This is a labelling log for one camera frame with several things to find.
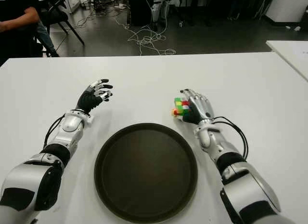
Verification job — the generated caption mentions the multicoloured Rubik's cube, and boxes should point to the multicoloured Rubik's cube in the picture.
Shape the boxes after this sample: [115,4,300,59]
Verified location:
[171,96,193,120]

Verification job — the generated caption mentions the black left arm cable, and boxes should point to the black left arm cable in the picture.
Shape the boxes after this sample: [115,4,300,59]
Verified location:
[44,113,67,152]

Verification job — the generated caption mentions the dark round plate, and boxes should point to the dark round plate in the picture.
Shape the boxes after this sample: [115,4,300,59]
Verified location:
[93,122,199,222]

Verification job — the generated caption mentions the seated person in black shirt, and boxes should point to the seated person in black shirt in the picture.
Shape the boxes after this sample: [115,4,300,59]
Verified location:
[0,0,60,66]

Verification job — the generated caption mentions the black cabinet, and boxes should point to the black cabinet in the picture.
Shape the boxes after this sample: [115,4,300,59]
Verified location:
[127,0,154,26]

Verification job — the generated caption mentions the white cable tangle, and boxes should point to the white cable tangle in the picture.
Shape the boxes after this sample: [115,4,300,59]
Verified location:
[115,9,176,56]

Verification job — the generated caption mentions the white display cabinet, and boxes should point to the white display cabinet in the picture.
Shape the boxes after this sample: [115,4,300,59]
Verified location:
[61,0,81,14]

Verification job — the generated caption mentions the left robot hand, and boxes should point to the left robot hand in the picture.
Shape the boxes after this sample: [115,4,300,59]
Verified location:
[76,78,114,114]

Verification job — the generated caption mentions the black chair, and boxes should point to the black chair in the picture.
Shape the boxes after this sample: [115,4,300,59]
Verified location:
[38,0,85,46]

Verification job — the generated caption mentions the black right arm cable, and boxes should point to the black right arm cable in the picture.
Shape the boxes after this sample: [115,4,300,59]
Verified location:
[213,116,249,159]

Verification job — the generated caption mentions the white side table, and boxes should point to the white side table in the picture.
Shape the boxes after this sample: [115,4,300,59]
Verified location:
[266,40,308,81]

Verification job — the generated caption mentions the black wheeled frame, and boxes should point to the black wheeled frame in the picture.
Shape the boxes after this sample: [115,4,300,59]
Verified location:
[172,0,215,27]

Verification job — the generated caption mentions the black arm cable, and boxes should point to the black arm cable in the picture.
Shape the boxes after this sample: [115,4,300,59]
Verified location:
[44,113,67,152]
[213,116,249,159]

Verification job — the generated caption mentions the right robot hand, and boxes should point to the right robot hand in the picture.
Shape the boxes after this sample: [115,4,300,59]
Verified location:
[179,88,215,125]

